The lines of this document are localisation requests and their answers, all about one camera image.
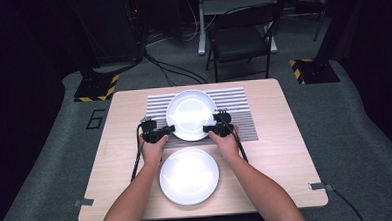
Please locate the person's left hand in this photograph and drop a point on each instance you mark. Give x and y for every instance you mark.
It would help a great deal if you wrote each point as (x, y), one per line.
(152, 152)

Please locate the black stand post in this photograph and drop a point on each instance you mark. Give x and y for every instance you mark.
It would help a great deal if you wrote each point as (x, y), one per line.
(337, 21)

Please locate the dark chair with clutter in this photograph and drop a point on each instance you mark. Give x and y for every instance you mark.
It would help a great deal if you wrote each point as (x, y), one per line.
(314, 0)

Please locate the white round plate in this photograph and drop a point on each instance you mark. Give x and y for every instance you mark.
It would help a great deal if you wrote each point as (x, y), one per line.
(191, 115)
(189, 176)

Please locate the striped-edge black stand base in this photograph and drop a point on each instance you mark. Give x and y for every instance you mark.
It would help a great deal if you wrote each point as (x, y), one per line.
(315, 71)
(94, 90)

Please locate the grey tape piece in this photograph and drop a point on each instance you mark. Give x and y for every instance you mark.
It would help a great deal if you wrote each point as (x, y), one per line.
(319, 186)
(84, 202)

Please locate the grey striped placemat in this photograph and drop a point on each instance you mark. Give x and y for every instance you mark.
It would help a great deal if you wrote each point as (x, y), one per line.
(237, 100)

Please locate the white desk frame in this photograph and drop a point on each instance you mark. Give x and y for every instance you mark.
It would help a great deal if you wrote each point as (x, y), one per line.
(226, 5)

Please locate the black equipment cabinet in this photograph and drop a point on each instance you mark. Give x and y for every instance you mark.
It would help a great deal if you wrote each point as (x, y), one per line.
(113, 27)

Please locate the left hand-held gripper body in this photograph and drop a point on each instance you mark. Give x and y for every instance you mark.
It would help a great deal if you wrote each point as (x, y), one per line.
(150, 131)

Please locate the black folding chair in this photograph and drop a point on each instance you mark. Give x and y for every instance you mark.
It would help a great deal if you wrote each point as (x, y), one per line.
(237, 38)

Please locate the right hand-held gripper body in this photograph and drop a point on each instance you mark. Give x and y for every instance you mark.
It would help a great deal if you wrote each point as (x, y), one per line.
(224, 124)

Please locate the person's right hand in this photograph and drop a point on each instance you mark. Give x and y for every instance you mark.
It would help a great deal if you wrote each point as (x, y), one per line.
(228, 145)

